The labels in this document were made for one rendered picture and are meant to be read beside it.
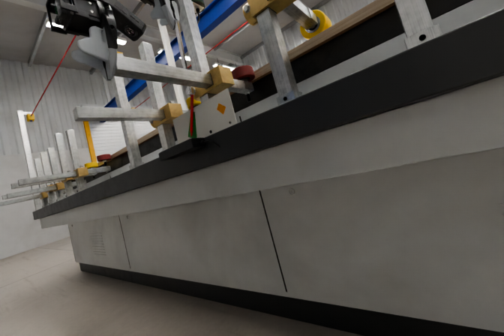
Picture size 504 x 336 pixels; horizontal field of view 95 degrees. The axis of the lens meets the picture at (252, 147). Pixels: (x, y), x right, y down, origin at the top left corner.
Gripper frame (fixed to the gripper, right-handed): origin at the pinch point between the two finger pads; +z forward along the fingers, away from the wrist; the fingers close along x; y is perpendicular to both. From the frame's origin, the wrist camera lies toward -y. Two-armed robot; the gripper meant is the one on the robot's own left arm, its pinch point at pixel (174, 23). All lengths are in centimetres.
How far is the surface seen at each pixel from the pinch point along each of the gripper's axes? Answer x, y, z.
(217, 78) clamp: -3.5, -6.7, 16.9
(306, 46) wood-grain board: -16.9, -31.0, 12.2
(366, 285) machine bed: -20, -29, 83
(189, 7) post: -8.0, -1.8, -8.9
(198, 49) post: -7.2, -1.6, 5.1
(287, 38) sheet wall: -771, -6, -357
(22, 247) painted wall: -308, 703, 96
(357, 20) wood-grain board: -12.0, -44.5, 12.7
